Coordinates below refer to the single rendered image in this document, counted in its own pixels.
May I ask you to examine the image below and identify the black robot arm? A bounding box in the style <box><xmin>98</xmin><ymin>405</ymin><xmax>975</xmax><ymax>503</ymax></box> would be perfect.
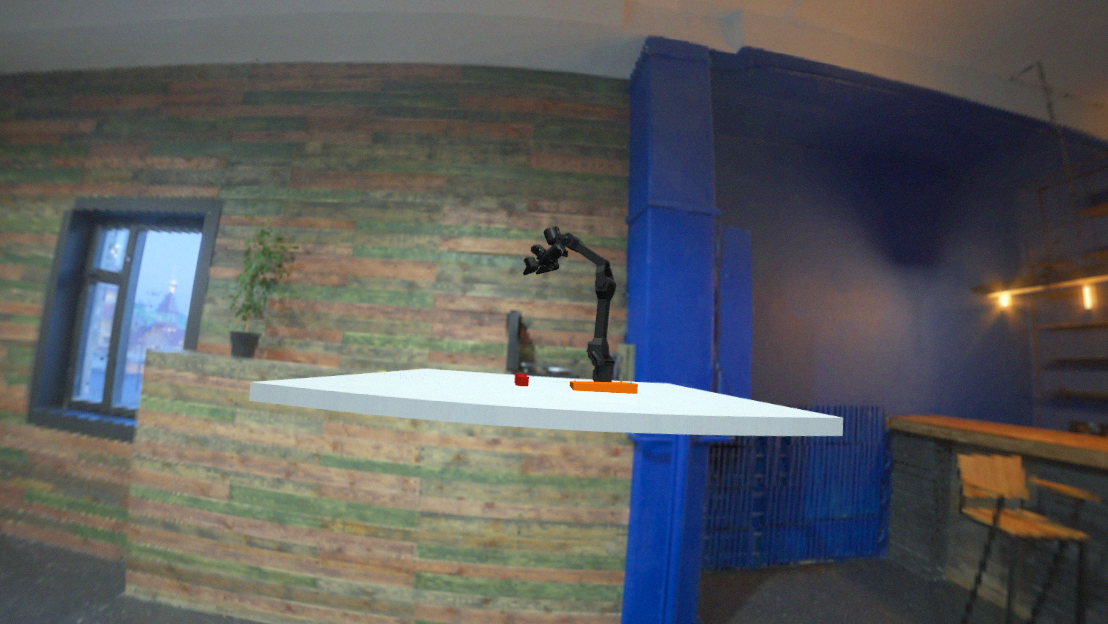
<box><xmin>544</xmin><ymin>226</ymin><xmax>616</xmax><ymax>382</ymax></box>

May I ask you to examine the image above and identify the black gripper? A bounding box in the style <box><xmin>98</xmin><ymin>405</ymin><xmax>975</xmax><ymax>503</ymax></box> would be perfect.
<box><xmin>523</xmin><ymin>249</ymin><xmax>560</xmax><ymax>275</ymax></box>

